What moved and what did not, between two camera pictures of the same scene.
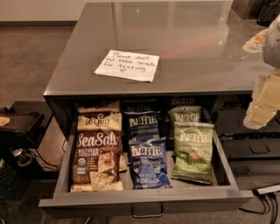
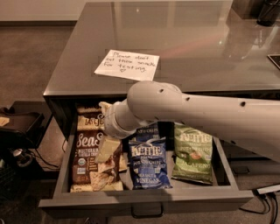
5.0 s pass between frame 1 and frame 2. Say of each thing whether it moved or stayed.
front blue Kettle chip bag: stayed
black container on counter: stayed
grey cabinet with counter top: stayed
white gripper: moved
